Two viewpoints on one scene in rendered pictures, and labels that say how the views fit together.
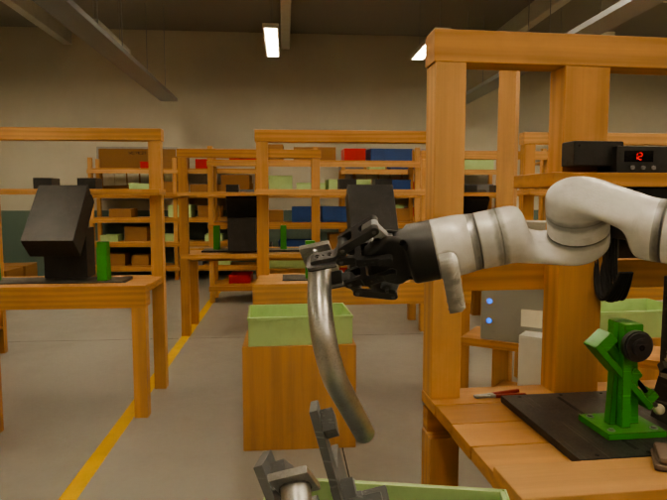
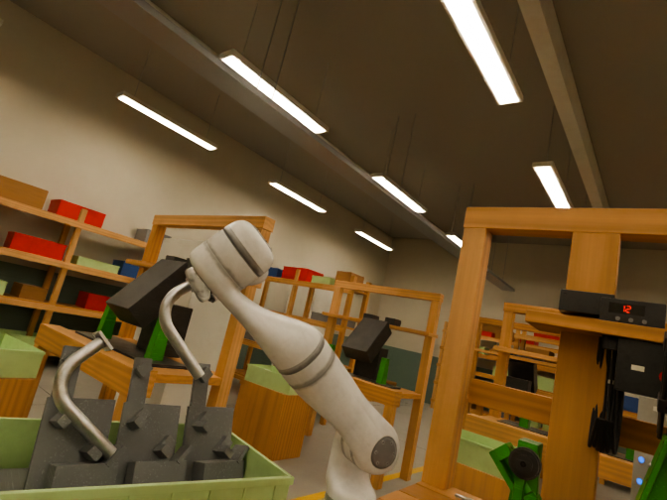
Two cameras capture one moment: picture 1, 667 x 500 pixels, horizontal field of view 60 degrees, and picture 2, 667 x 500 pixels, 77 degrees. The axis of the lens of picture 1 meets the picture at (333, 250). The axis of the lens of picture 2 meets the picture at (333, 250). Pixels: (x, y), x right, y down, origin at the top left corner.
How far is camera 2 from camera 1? 1.10 m
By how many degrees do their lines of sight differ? 47
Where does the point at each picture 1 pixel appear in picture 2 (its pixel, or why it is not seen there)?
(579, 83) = (585, 246)
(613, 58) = (623, 226)
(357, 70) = not seen: outside the picture
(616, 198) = not seen: hidden behind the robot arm
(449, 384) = (437, 474)
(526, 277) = (536, 409)
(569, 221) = not seen: hidden behind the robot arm
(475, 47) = (494, 217)
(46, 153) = (423, 314)
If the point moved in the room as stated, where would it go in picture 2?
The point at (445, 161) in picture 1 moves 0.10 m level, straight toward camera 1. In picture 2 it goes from (461, 295) to (444, 289)
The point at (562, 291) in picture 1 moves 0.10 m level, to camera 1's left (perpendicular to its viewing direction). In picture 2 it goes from (553, 427) to (521, 417)
